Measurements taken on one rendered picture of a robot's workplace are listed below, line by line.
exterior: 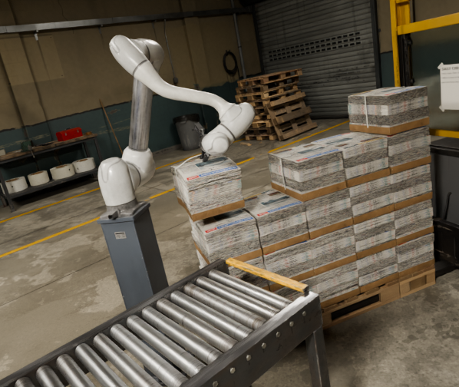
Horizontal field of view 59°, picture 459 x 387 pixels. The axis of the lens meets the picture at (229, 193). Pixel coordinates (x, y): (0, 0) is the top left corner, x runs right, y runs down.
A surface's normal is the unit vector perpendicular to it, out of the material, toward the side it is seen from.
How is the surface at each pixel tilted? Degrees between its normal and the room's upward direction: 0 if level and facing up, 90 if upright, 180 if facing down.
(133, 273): 90
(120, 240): 90
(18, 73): 90
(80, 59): 90
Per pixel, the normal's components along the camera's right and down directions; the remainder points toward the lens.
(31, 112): 0.65, 0.11
